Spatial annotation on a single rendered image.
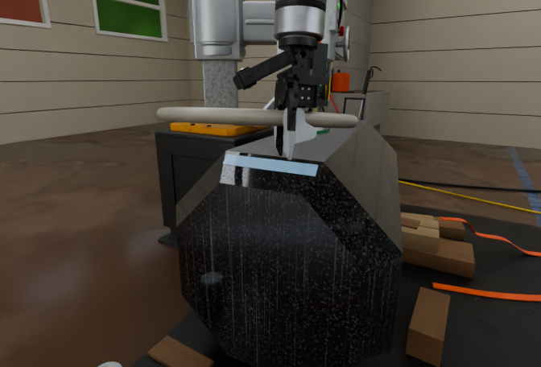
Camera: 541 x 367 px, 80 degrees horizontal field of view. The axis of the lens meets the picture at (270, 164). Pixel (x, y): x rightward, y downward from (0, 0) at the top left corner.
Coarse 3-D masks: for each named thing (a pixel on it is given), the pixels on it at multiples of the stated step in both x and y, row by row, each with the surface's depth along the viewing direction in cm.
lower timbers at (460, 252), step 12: (444, 228) 214; (456, 228) 212; (444, 240) 193; (408, 252) 184; (420, 252) 181; (444, 252) 180; (456, 252) 180; (468, 252) 180; (420, 264) 182; (432, 264) 179; (444, 264) 176; (456, 264) 173; (468, 264) 171; (468, 276) 172
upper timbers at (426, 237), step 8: (408, 216) 202; (424, 224) 192; (432, 224) 192; (408, 232) 182; (416, 232) 182; (424, 232) 182; (432, 232) 182; (408, 240) 183; (416, 240) 181; (424, 240) 179; (432, 240) 177; (408, 248) 184; (416, 248) 182; (424, 248) 180; (432, 248) 178
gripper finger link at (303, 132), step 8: (296, 112) 57; (296, 120) 57; (304, 120) 57; (296, 128) 57; (304, 128) 57; (312, 128) 58; (288, 136) 56; (296, 136) 57; (304, 136) 57; (312, 136) 57; (288, 144) 56; (288, 152) 57
